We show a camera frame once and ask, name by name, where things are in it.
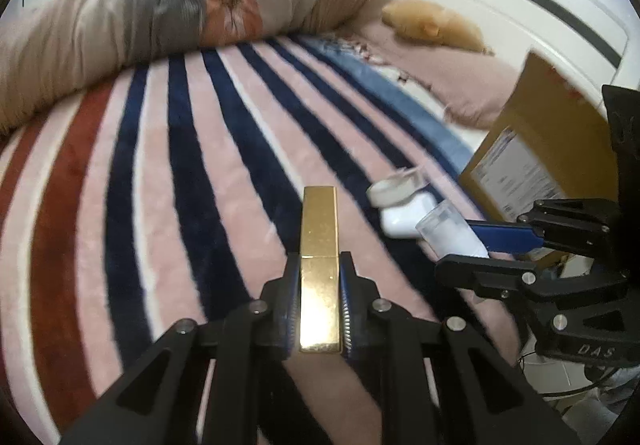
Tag white earbud case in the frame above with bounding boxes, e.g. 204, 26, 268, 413
380, 191, 437, 239

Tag striped pink navy blanket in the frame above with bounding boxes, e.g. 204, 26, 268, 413
0, 34, 522, 445

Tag pink ribbed pillow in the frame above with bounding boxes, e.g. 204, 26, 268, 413
343, 0, 520, 130

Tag white tape roll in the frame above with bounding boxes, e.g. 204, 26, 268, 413
367, 168, 426, 208

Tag orange plush toy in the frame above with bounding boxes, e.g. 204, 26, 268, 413
381, 0, 494, 55

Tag rolled pink grey quilt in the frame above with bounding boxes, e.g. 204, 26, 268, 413
1, 0, 371, 132

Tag brown cardboard box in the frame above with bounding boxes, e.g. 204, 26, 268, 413
459, 52, 618, 222

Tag gold rectangular bar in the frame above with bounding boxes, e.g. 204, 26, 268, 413
299, 186, 342, 354

